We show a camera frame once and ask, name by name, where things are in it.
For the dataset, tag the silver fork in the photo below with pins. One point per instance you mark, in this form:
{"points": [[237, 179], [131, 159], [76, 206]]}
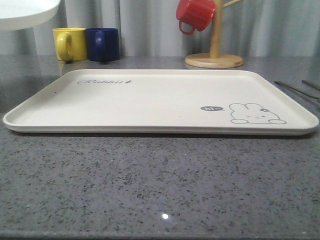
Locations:
{"points": [[283, 84]]}

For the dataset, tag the white round plate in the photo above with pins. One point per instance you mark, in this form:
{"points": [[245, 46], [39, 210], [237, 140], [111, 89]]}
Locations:
{"points": [[23, 14]]}

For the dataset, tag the cream rabbit serving tray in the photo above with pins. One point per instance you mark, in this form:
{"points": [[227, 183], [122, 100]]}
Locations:
{"points": [[235, 102]]}

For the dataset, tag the wooden mug tree stand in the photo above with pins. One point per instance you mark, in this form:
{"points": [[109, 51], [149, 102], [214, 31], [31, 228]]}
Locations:
{"points": [[215, 59]]}

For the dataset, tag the dark blue mug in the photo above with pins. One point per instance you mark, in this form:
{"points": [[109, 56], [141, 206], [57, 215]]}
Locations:
{"points": [[102, 44]]}

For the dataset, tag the red mug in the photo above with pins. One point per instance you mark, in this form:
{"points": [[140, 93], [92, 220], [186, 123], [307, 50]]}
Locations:
{"points": [[194, 15]]}

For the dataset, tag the yellow mug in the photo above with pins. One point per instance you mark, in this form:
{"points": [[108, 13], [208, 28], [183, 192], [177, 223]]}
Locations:
{"points": [[70, 44]]}

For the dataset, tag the grey curtain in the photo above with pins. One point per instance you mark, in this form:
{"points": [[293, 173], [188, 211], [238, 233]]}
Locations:
{"points": [[250, 28]]}

